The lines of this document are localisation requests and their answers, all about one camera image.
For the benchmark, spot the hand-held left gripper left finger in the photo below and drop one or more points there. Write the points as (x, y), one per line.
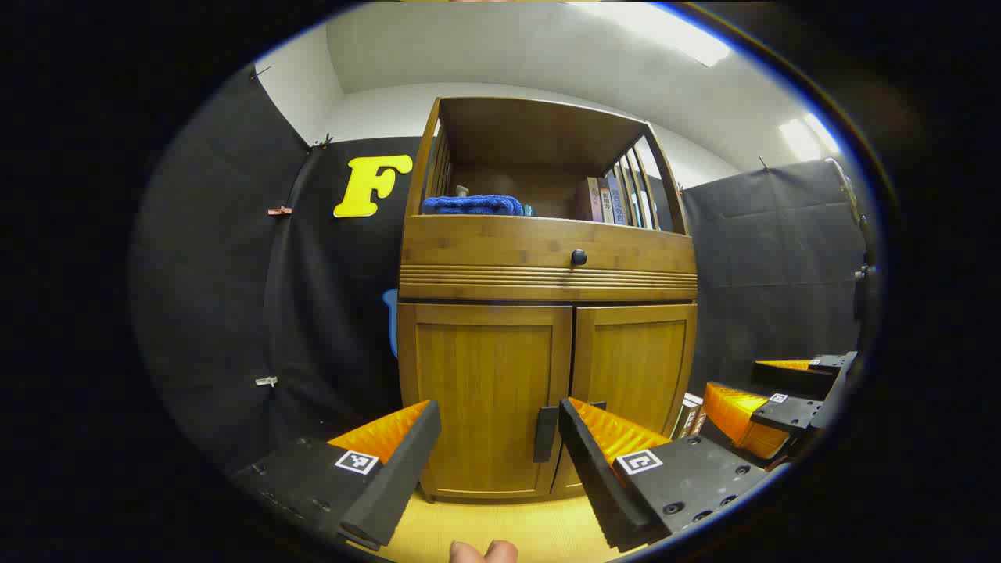
(407, 469)

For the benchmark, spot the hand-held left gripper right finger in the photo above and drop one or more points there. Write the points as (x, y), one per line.
(594, 477)

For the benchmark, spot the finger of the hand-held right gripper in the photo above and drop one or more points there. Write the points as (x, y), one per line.
(790, 378)
(790, 414)

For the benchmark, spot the wooden cabinet door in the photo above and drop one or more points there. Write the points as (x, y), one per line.
(485, 375)
(641, 360)

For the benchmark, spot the wooden double-door shoe cabinet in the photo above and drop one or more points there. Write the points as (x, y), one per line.
(539, 125)

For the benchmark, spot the wooden cabinet drawer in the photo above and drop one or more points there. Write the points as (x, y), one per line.
(485, 242)

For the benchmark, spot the white and brown book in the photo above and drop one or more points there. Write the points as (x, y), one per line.
(698, 424)

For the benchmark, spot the white clip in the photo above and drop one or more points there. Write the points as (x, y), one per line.
(267, 381)

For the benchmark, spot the ceiling light panel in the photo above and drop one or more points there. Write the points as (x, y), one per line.
(809, 137)

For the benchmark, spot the black round drawer knob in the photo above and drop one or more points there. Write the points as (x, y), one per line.
(579, 257)

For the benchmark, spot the dark brown book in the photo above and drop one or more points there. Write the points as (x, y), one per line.
(606, 203)

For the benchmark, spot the pinkish book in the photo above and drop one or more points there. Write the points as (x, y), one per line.
(588, 199)

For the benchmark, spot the blue towel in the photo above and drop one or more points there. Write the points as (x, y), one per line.
(473, 206)

